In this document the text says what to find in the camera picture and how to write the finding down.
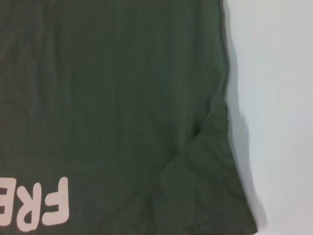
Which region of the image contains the dark green FREE T-shirt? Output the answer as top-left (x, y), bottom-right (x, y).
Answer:
top-left (0, 0), bottom-right (268, 235)

